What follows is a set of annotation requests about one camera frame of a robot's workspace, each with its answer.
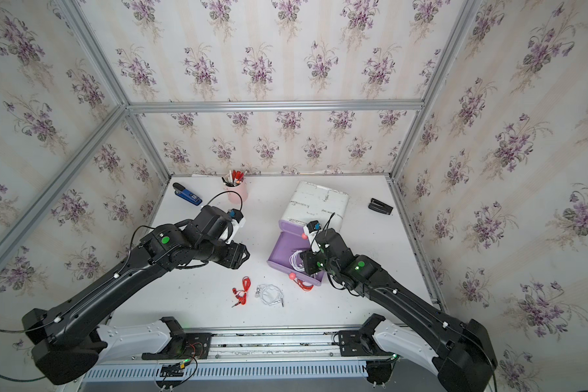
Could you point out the aluminium front rail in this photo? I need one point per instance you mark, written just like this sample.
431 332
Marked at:
282 343

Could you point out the purple top drawer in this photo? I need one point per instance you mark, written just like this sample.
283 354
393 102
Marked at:
293 227

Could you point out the pink pen cup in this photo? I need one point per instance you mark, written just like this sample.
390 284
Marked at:
238 194

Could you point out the purple drawer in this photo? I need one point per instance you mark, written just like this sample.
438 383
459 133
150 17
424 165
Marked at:
293 227
286 258

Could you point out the black stapler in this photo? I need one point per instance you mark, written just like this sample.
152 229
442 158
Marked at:
380 207

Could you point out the white wired earphones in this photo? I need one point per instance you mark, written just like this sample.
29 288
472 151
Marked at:
270 295
296 261

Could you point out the blue stapler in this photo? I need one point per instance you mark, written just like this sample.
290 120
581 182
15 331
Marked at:
188 196

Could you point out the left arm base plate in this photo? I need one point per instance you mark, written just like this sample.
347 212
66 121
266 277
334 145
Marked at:
186 346

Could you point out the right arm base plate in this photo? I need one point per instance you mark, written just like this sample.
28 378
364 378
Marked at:
352 343

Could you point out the white drawer cabinet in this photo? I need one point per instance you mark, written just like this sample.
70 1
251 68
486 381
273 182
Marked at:
311 202

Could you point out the red wired earphones coiled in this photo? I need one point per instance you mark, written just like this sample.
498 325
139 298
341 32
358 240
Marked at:
303 285

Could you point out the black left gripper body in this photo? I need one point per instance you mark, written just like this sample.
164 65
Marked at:
233 255

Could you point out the red scissors in cup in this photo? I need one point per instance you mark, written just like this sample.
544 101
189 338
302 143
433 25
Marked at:
236 178

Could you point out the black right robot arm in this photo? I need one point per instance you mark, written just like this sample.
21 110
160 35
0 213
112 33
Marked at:
460 354

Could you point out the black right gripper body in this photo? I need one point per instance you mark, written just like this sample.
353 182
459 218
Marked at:
314 263

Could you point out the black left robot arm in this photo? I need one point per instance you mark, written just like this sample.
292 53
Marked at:
70 339

